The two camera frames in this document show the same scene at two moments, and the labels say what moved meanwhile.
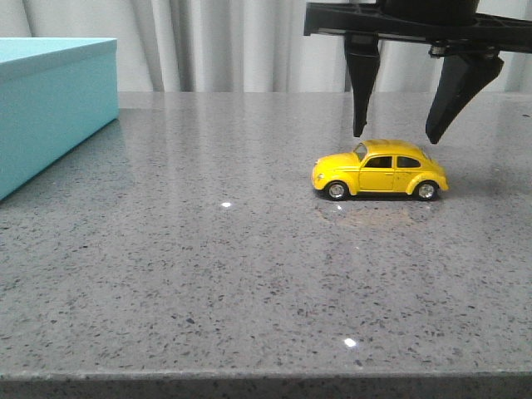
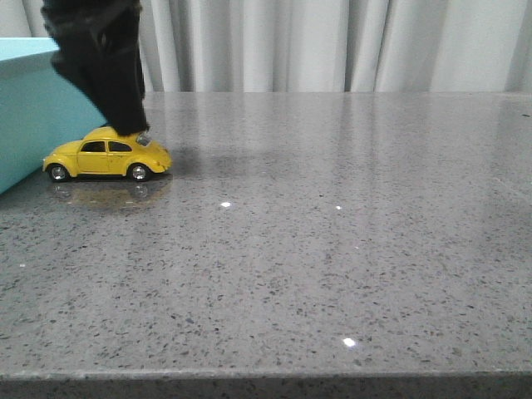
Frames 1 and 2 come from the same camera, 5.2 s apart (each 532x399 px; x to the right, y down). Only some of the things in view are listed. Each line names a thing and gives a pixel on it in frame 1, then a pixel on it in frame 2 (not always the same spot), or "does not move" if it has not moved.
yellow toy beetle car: (380, 166) to (104, 151)
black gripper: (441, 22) to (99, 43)
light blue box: (55, 92) does not move
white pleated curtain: (243, 46) does not move
